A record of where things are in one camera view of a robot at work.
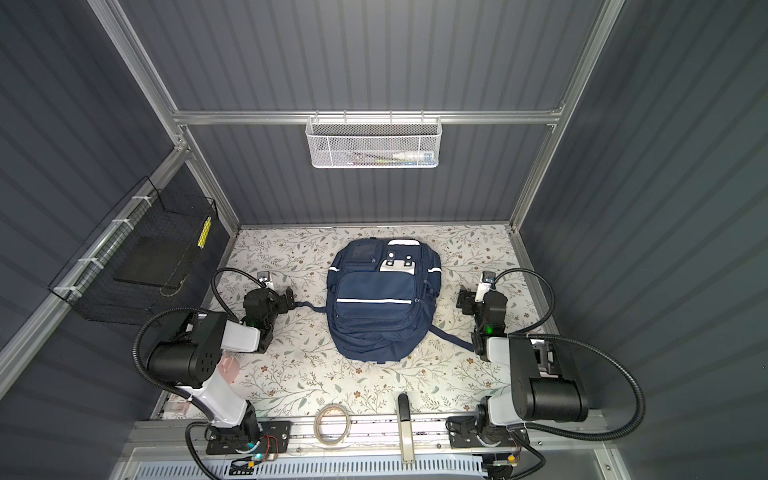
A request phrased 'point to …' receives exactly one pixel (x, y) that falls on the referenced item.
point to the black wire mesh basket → (145, 264)
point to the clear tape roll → (317, 420)
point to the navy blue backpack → (381, 299)
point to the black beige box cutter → (404, 405)
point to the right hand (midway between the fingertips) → (482, 288)
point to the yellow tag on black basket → (205, 233)
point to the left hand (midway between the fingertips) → (276, 289)
